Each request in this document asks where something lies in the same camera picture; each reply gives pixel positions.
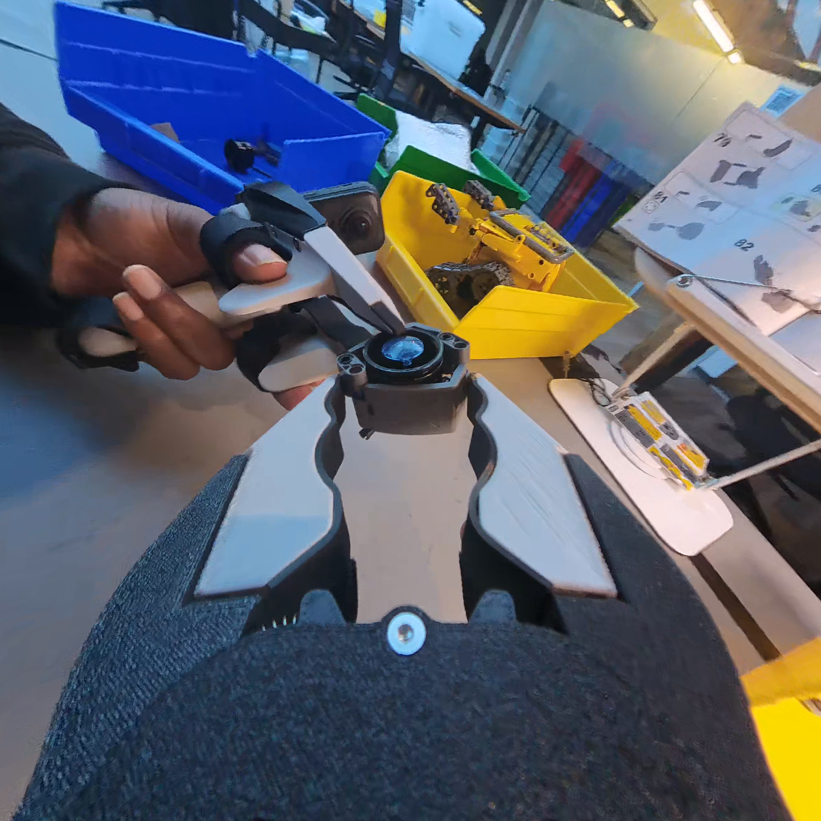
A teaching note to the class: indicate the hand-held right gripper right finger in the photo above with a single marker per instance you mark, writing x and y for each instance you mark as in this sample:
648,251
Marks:
539,513

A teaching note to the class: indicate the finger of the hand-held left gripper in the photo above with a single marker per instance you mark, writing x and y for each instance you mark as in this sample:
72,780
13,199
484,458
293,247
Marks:
353,276
301,365

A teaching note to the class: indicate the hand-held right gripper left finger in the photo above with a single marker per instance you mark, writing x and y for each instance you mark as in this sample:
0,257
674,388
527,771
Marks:
276,507

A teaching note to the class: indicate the black toy lens assembly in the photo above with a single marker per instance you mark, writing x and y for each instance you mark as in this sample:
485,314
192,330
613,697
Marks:
403,351

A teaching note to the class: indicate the grey curved toy panel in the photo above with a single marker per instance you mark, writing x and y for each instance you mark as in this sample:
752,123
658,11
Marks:
410,410

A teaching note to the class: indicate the person's left forearm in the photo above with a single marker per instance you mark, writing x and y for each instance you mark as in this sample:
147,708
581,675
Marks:
38,211

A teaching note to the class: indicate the person's left hand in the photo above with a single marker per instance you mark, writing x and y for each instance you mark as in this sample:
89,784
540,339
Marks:
141,237

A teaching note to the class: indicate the green storage bin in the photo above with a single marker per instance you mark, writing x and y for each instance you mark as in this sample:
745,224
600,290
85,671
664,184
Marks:
442,168
378,112

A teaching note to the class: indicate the white rounded board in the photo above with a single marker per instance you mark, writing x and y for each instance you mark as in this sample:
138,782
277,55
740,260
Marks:
680,519

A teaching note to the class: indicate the black toy part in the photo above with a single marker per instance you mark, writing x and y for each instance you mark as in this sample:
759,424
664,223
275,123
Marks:
240,154

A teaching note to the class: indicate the clear plastic bag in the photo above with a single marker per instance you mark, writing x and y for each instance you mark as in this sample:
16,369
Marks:
667,436

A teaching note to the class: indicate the yellow toy excavator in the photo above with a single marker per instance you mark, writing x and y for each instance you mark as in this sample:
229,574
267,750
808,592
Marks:
507,244

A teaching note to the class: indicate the white bubble wrap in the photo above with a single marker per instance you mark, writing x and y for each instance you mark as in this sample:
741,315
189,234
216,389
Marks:
430,138

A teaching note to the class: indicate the yellow storage bin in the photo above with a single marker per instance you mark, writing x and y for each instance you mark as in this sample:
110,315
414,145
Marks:
789,737
532,321

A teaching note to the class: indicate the long work table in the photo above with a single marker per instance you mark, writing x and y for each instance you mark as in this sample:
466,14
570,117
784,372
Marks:
462,90

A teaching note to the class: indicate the blue storage bin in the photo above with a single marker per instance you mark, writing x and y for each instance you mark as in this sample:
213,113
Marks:
160,83

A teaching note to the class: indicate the stack of coloured bins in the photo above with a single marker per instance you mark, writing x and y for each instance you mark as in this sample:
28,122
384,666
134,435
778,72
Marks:
590,192

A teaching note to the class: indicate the white box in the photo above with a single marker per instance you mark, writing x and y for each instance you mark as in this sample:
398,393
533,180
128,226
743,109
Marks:
446,29

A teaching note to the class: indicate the white book stand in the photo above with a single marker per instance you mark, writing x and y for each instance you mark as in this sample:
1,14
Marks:
737,333

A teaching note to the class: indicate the white instruction booklet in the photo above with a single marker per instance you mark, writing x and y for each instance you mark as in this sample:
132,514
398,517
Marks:
737,192

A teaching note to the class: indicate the ceiling light strip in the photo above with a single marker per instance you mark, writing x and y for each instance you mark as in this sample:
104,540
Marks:
715,25

